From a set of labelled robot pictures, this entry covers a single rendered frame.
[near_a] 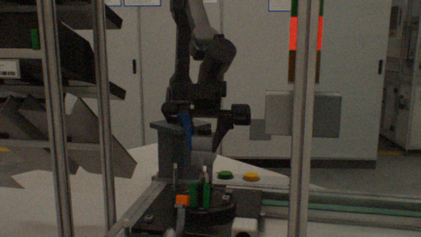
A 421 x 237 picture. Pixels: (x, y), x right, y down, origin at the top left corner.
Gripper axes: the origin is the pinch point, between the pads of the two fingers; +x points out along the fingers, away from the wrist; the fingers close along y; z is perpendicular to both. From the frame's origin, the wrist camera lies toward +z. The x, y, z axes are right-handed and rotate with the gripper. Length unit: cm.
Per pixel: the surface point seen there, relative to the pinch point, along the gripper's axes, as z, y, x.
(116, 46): -221, -142, -181
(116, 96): 0.6, -20.8, -8.4
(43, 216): -24, -46, 15
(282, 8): -218, 16, -223
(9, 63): 26.5, -26.9, 0.1
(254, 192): -17.6, 10.2, 6.6
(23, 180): -44, -69, 1
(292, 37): 22.3, 16.7, -8.1
